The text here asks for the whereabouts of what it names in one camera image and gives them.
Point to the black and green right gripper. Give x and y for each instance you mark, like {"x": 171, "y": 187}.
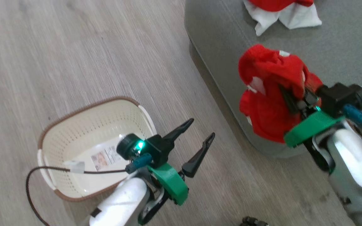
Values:
{"x": 309, "y": 127}

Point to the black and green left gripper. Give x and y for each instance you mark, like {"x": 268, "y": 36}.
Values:
{"x": 168, "y": 179}

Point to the red garment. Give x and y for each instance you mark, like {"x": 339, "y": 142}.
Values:
{"x": 275, "y": 4}
{"x": 269, "y": 116}

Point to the red and white cloth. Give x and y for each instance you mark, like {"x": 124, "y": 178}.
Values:
{"x": 297, "y": 17}

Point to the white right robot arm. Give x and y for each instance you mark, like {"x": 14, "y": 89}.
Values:
{"x": 357, "y": 175}

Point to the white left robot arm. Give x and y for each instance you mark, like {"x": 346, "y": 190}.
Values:
{"x": 121, "y": 204}

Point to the dark robot base part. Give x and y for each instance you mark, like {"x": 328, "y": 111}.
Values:
{"x": 253, "y": 222}

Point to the printed label sticker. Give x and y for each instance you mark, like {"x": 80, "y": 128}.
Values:
{"x": 105, "y": 158}

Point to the cream laundry basket brown rim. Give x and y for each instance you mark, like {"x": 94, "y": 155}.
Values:
{"x": 83, "y": 131}

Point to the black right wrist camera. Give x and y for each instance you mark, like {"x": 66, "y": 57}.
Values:
{"x": 344, "y": 97}

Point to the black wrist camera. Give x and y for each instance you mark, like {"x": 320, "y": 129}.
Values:
{"x": 344, "y": 97}
{"x": 129, "y": 147}

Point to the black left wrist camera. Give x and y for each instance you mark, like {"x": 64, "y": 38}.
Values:
{"x": 129, "y": 147}

